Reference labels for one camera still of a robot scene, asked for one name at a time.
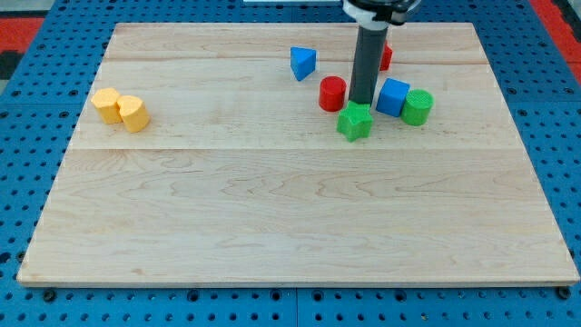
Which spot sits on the green star block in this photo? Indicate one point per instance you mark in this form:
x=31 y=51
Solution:
x=355 y=121

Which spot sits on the white black robot arm flange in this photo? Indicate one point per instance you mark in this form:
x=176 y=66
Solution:
x=378 y=15

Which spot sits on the red cylinder block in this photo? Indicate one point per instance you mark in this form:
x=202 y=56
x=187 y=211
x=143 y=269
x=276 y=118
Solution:
x=332 y=93

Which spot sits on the light wooden board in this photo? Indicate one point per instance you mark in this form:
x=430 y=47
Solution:
x=241 y=180

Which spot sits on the blue triangle block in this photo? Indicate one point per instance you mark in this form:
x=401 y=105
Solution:
x=302 y=61

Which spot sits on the blue cube block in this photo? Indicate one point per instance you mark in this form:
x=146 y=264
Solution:
x=392 y=97

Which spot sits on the green cylinder block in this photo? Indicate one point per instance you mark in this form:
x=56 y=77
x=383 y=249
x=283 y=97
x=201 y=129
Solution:
x=417 y=106

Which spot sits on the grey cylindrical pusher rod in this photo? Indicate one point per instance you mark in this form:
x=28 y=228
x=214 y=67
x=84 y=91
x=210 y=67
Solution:
x=366 y=63

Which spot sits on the red block behind rod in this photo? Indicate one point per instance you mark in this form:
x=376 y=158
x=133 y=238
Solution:
x=386 y=58

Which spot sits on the yellow heart block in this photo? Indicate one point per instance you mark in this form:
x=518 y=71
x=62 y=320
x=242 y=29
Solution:
x=134 y=114

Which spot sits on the yellow hexagon block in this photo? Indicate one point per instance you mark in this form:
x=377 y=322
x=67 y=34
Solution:
x=105 y=102

